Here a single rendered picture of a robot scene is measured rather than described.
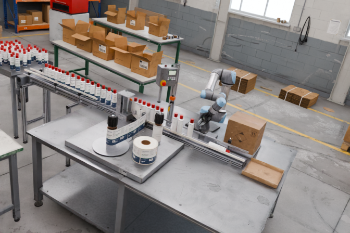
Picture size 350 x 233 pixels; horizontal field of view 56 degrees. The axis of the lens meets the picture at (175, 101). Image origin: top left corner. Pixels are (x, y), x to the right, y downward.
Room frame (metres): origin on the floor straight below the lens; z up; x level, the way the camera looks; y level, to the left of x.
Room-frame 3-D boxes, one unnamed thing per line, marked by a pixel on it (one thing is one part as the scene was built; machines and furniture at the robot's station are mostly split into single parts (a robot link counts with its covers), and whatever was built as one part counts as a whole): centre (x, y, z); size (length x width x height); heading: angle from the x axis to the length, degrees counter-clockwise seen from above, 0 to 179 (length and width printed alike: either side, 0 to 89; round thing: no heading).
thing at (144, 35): (7.56, 1.15, 0.39); 2.20 x 0.80 x 0.78; 55
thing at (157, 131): (2.55, 0.11, 1.03); 0.09 x 0.09 x 0.30
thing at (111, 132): (2.37, 0.48, 1.04); 0.09 x 0.09 x 0.29
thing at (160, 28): (7.21, 0.62, 0.97); 0.43 x 0.42 x 0.37; 142
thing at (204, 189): (2.69, -0.01, 0.82); 2.10 x 1.50 x 0.02; 64
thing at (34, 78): (3.46, 1.32, 0.47); 1.17 x 0.38 x 0.94; 64
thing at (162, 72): (2.96, 0.12, 1.38); 0.17 x 0.10 x 0.19; 119
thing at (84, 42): (5.35, 1.59, 0.97); 0.44 x 0.38 x 0.37; 150
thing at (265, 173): (2.39, -0.84, 0.85); 0.30 x 0.26 x 0.04; 64
